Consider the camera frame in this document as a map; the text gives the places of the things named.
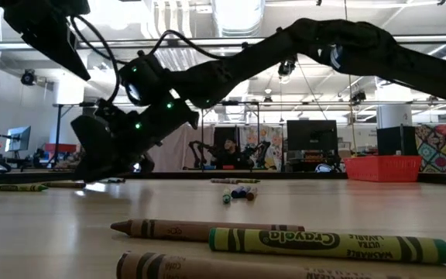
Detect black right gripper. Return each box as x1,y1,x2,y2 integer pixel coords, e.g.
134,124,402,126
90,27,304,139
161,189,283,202
70,96,201,183

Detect small angled computer monitor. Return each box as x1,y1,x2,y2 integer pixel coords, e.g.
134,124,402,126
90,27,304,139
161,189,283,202
5,126,32,152

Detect beige curtain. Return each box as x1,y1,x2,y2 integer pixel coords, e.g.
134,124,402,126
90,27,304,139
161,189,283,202
156,123,215,172

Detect black panel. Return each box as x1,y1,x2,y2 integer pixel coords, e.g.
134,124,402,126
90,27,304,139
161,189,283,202
213,126,242,158

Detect person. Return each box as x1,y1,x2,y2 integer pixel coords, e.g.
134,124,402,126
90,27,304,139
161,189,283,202
214,138,253,171

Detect floral patterned cloth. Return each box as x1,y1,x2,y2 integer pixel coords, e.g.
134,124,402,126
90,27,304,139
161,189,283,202
240,126,285,171

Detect dark cluttered desk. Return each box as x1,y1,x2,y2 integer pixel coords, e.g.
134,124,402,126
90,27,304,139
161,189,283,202
284,150,344,174

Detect large black monitor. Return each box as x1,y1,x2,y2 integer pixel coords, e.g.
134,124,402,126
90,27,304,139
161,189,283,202
286,119,339,152

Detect red plastic mesh basket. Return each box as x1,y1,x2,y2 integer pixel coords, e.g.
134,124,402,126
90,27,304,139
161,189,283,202
344,155,424,183

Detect black box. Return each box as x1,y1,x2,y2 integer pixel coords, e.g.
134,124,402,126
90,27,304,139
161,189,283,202
376,126,417,157

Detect colourful patchwork quilt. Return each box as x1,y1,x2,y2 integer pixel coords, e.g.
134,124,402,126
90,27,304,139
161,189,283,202
415,122,446,174

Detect black metal frame stand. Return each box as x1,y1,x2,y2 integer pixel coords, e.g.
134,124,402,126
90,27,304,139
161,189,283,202
52,102,96,171
201,101,262,171

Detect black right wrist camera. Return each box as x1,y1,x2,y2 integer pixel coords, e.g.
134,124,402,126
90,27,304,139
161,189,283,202
118,52,172,108

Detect black aluminium table frame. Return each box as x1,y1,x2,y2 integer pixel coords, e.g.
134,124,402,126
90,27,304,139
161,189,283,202
0,169,446,188

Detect silver ceiling duct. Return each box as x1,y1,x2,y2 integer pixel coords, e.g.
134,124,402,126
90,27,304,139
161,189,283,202
211,0,266,123

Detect black hanging ceiling camera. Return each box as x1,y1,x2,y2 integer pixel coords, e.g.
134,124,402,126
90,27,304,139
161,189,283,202
278,56,297,78

